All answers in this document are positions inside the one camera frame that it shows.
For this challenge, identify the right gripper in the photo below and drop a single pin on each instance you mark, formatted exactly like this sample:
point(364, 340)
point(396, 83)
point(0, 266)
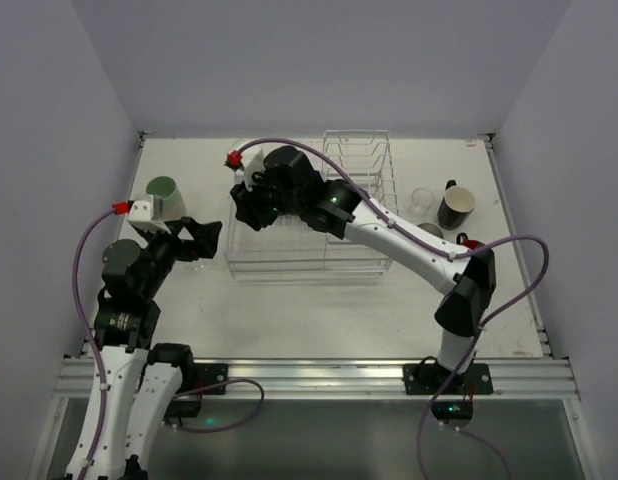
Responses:
point(262, 198)

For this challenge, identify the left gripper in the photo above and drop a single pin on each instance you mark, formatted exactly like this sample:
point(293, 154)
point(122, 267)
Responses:
point(178, 240)

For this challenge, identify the light green cup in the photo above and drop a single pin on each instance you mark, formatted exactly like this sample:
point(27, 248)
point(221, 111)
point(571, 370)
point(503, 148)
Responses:
point(167, 190)

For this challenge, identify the clear glass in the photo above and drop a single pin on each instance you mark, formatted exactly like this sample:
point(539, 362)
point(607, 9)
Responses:
point(422, 201)
point(196, 265)

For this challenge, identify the cream and brown cup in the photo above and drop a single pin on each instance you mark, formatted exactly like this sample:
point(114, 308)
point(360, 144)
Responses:
point(432, 229)

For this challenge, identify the black mug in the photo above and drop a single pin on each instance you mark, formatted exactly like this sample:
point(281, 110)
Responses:
point(457, 204)

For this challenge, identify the red mug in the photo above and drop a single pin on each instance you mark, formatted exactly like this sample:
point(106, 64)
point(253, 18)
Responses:
point(463, 239)

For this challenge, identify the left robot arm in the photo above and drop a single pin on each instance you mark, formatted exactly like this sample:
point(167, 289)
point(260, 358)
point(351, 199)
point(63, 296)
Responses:
point(134, 380)

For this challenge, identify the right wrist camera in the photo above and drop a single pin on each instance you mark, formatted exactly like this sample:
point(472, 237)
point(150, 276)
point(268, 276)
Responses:
point(252, 163)

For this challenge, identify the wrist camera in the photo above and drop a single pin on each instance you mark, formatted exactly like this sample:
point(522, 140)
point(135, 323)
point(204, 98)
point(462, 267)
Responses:
point(252, 163)
point(146, 214)

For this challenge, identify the low white wire rack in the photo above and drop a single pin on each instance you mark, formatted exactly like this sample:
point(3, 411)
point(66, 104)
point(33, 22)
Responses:
point(286, 249)

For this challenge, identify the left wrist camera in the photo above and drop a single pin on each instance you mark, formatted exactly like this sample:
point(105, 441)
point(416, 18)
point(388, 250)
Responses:
point(146, 214)

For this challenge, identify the tall white wire rack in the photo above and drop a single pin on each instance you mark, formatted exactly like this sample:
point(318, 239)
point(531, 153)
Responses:
point(365, 155)

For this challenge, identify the aluminium mounting rail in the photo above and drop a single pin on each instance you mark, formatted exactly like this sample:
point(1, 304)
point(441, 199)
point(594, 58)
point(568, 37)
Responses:
point(512, 379)

